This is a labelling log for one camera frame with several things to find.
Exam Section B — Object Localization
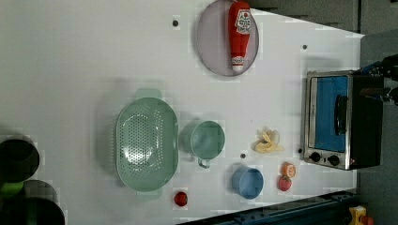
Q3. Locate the orange toy fruit slice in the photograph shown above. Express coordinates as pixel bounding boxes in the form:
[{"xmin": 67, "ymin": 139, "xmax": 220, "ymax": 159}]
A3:
[{"xmin": 282, "ymin": 162, "xmax": 297, "ymax": 178}]

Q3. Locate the silver black toaster oven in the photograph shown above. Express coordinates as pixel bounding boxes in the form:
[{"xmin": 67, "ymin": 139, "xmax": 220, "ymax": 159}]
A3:
[{"xmin": 303, "ymin": 70, "xmax": 384, "ymax": 171}]

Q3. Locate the red toy tomato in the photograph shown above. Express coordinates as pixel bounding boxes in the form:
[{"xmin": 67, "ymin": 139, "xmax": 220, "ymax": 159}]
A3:
[{"xmin": 174, "ymin": 191, "xmax": 188, "ymax": 207}]

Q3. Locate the grey round plate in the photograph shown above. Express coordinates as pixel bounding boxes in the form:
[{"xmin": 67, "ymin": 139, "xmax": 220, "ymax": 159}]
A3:
[{"xmin": 196, "ymin": 0, "xmax": 259, "ymax": 76}]

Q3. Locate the blue cup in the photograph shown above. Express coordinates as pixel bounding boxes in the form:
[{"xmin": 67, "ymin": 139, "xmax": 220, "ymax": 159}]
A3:
[{"xmin": 232, "ymin": 165, "xmax": 264, "ymax": 200}]

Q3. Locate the red ketchup bottle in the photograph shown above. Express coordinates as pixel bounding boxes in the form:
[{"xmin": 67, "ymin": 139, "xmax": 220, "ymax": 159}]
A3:
[{"xmin": 228, "ymin": 0, "xmax": 252, "ymax": 73}]

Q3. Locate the green oval colander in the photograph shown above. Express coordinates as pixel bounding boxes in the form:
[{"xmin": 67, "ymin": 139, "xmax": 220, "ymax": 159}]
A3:
[{"xmin": 115, "ymin": 88, "xmax": 178, "ymax": 192}]

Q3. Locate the green cup with handle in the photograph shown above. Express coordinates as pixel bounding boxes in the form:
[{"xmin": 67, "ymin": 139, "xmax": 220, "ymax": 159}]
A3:
[{"xmin": 180, "ymin": 120, "xmax": 225, "ymax": 169}]

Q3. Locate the yellow banana peel toy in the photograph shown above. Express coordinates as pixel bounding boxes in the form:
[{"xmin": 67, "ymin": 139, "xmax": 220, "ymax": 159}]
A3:
[{"xmin": 253, "ymin": 129, "xmax": 284, "ymax": 154}]

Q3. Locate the red toy strawberry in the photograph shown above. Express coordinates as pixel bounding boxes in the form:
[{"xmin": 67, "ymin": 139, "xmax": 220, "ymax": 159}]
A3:
[{"xmin": 278, "ymin": 176, "xmax": 292, "ymax": 191}]

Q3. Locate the yellow red emergency button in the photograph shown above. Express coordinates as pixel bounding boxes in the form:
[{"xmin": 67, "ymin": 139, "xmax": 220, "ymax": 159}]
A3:
[{"xmin": 349, "ymin": 205, "xmax": 375, "ymax": 225}]

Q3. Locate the blue metal table frame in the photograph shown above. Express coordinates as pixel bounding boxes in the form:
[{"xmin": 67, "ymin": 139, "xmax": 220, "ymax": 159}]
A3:
[{"xmin": 179, "ymin": 191, "xmax": 359, "ymax": 225}]

